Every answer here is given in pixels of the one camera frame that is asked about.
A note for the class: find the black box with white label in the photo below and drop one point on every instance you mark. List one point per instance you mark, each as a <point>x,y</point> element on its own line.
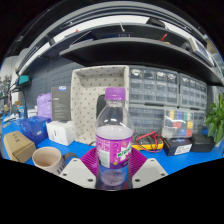
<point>177,146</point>

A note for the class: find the grey wide-drawer parts cabinet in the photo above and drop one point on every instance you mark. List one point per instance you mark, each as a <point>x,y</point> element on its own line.
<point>146,118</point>

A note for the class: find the clear bottle with purple label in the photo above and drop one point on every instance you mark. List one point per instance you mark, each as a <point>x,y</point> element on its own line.
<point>114,133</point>

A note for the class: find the brown cardboard box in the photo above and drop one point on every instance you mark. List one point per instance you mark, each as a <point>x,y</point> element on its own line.
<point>18,146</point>

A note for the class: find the beige patterned mug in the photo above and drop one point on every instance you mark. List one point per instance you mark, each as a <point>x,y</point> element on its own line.
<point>48,160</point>

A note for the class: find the black flat device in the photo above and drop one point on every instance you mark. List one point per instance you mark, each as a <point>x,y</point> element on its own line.
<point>100,106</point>

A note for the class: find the blue box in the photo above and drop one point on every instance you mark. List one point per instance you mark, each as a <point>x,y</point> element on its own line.
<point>35,129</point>

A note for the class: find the yellow multimeter with leads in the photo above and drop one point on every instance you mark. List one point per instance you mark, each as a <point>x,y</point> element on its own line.
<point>148,143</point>

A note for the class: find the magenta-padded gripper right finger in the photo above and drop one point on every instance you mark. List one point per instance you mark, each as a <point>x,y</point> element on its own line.
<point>150,170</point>

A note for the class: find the clear organizer with coloured parts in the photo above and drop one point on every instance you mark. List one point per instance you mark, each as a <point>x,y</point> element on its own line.
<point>179,122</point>

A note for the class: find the purple plastic bag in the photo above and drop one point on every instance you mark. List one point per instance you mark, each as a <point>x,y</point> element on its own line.
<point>45,106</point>

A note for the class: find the white dotted fabric bin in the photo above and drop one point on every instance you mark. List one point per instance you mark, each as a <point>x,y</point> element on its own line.
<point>85,103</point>

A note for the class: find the green potted plant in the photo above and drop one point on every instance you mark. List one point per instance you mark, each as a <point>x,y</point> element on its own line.
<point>216,120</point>

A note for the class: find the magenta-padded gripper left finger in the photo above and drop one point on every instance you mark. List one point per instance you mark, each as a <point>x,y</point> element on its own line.
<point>77,170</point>

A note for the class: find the grey small-drawer parts cabinet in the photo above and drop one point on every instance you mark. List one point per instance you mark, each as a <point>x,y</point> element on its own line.
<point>153,86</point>
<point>193,93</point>

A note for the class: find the dark grey flat box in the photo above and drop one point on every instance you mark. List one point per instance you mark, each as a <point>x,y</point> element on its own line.
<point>61,103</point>

